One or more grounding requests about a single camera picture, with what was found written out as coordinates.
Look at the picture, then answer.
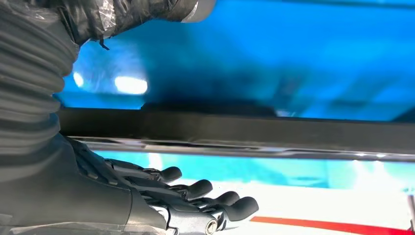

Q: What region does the clear plastic right hand cover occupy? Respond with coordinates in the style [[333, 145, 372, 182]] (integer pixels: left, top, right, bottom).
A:
[[0, 214, 181, 235]]

